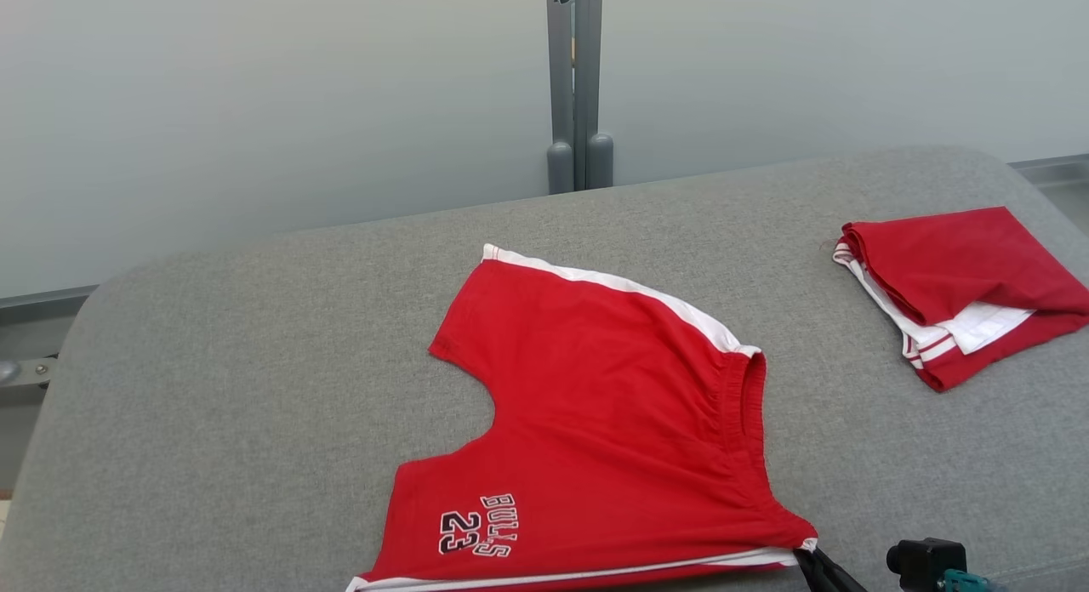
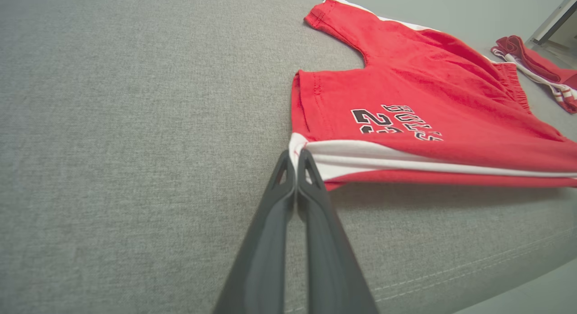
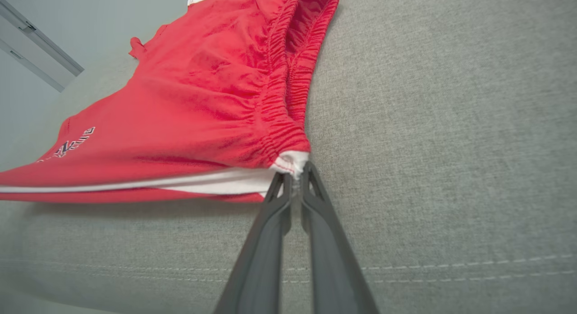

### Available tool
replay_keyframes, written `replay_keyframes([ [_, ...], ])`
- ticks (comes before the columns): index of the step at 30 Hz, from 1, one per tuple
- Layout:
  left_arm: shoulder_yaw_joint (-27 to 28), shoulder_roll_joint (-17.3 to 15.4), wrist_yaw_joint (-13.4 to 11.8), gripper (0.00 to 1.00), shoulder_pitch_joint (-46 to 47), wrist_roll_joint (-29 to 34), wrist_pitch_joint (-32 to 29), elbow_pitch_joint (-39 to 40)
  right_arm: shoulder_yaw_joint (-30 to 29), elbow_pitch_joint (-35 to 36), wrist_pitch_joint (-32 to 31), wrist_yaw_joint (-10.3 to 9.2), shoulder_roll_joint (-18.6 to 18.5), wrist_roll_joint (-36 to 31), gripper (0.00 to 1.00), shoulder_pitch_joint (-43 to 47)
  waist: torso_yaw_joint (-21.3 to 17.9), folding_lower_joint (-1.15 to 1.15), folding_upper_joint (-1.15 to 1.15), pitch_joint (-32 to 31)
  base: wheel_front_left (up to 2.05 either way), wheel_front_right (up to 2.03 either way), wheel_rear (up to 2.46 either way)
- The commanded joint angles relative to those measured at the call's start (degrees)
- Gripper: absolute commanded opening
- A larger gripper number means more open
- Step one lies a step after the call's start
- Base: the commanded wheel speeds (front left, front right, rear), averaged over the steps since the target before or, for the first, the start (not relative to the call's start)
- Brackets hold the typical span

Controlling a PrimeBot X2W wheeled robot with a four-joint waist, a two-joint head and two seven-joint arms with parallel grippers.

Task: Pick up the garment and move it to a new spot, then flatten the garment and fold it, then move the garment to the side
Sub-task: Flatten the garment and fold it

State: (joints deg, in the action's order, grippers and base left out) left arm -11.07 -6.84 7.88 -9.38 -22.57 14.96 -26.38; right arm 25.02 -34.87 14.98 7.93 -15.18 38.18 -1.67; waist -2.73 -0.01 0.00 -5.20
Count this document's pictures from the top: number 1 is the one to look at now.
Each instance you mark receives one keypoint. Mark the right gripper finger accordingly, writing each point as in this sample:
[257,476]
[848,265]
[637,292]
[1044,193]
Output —
[812,575]
[842,582]

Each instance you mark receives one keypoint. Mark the grey wall baseboard rail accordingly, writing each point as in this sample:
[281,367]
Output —
[1055,168]
[42,303]

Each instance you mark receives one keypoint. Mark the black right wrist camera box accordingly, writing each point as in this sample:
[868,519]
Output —
[927,562]

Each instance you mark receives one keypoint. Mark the grey partition post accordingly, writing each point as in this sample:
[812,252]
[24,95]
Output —
[587,82]

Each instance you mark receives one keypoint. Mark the red shorts with white stripe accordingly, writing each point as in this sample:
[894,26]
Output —
[595,405]

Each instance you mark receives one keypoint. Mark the red number 23 jersey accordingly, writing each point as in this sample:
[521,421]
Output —
[953,260]

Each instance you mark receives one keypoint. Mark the grey metal cart frame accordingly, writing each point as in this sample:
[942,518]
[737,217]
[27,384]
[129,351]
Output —
[25,371]

